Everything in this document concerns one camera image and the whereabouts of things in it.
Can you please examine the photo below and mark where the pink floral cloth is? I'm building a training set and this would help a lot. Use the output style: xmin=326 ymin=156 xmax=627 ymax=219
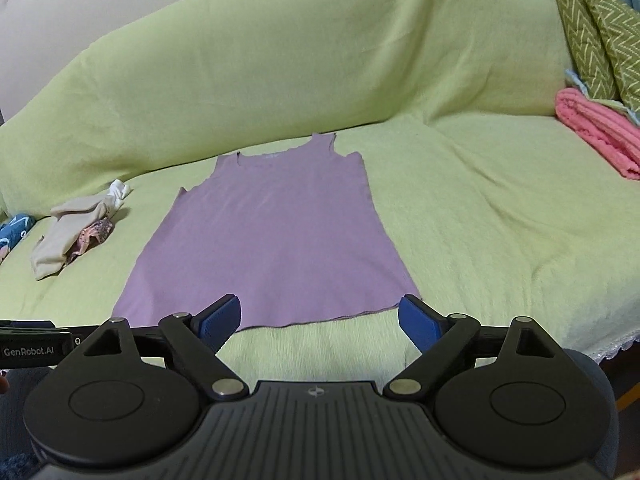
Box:
xmin=65 ymin=217 xmax=115 ymax=264

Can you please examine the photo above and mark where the pink folded towel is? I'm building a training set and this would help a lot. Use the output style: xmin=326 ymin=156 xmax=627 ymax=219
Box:
xmin=554 ymin=87 xmax=640 ymax=181

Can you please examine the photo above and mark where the purple tank top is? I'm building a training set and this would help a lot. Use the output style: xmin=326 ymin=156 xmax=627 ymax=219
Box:
xmin=111 ymin=132 xmax=422 ymax=334

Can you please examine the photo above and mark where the light green sofa cover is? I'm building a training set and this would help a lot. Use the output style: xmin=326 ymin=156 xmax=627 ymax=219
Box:
xmin=0 ymin=0 xmax=640 ymax=391

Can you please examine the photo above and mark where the green zigzag pillow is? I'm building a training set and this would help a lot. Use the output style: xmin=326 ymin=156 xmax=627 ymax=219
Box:
xmin=584 ymin=0 xmax=640 ymax=112
xmin=549 ymin=0 xmax=622 ymax=102

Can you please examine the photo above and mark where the beige cloth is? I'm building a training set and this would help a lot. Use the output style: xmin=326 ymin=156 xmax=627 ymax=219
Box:
xmin=31 ymin=196 xmax=119 ymax=281

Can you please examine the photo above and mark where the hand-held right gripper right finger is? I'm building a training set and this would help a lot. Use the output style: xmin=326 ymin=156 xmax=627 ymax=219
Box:
xmin=382 ymin=295 xmax=564 ymax=401

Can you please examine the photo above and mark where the blue patterned cloth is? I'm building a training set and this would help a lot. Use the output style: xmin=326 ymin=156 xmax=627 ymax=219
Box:
xmin=0 ymin=214 xmax=37 ymax=261

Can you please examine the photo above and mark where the person's left leg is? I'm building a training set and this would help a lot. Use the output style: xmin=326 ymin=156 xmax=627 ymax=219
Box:
xmin=0 ymin=369 xmax=48 ymax=467

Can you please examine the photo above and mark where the light blue cloth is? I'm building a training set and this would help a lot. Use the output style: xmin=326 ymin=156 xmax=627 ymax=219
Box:
xmin=564 ymin=68 xmax=640 ymax=127

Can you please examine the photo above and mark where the white cloth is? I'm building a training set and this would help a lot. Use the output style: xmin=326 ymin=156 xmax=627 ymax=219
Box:
xmin=102 ymin=179 xmax=132 ymax=221

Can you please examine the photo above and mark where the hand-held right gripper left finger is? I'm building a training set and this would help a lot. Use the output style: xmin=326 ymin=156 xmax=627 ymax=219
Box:
xmin=80 ymin=293 xmax=249 ymax=401

